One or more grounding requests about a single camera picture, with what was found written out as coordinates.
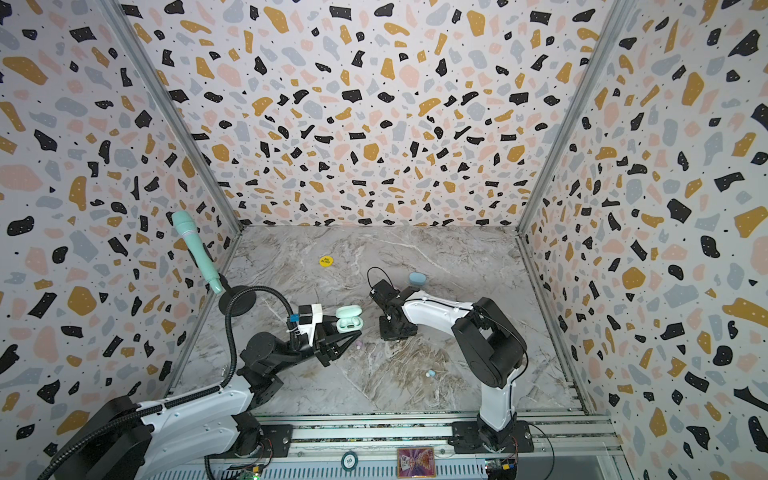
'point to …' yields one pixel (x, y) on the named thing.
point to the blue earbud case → (417, 278)
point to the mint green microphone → (188, 228)
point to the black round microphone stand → (241, 305)
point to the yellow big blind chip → (326, 261)
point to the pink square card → (416, 463)
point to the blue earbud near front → (431, 373)
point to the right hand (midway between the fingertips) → (389, 331)
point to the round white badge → (349, 460)
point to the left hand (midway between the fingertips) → (359, 325)
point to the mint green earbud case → (349, 318)
